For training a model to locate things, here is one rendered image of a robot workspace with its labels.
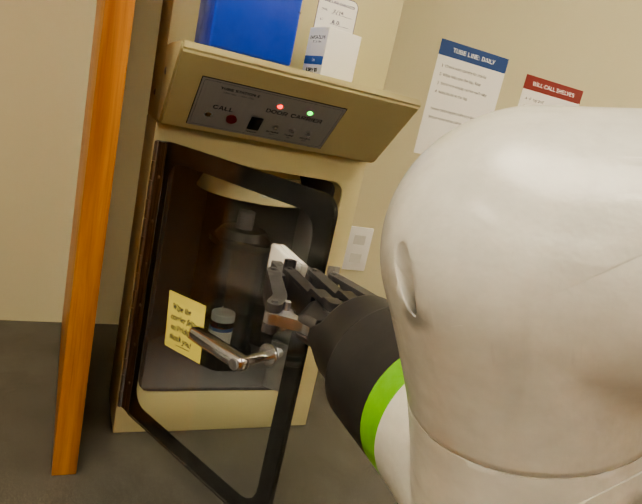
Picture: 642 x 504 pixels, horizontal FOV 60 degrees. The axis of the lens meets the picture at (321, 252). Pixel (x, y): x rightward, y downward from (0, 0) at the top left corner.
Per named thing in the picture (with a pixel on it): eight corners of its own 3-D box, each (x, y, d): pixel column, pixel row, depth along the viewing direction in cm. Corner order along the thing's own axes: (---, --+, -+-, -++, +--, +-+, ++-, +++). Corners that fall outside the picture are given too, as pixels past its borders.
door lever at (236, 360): (220, 336, 67) (224, 315, 66) (275, 370, 61) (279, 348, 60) (183, 343, 62) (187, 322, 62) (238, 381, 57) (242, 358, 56)
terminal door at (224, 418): (126, 407, 82) (165, 139, 73) (266, 534, 64) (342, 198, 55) (121, 409, 82) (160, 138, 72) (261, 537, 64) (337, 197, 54)
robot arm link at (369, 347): (341, 494, 32) (465, 482, 36) (389, 309, 30) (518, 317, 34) (304, 434, 38) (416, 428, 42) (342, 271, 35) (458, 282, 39)
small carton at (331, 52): (301, 73, 75) (310, 27, 73) (332, 81, 77) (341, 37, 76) (319, 75, 71) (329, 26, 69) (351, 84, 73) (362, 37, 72)
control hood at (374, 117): (154, 120, 73) (165, 41, 71) (368, 161, 87) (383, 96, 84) (166, 130, 63) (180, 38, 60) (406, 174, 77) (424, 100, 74)
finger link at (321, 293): (336, 351, 44) (320, 350, 43) (286, 297, 53) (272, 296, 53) (347, 304, 43) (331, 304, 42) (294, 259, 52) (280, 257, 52)
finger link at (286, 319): (343, 354, 41) (278, 353, 39) (316, 325, 46) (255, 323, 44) (351, 324, 41) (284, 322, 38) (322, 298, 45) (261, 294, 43)
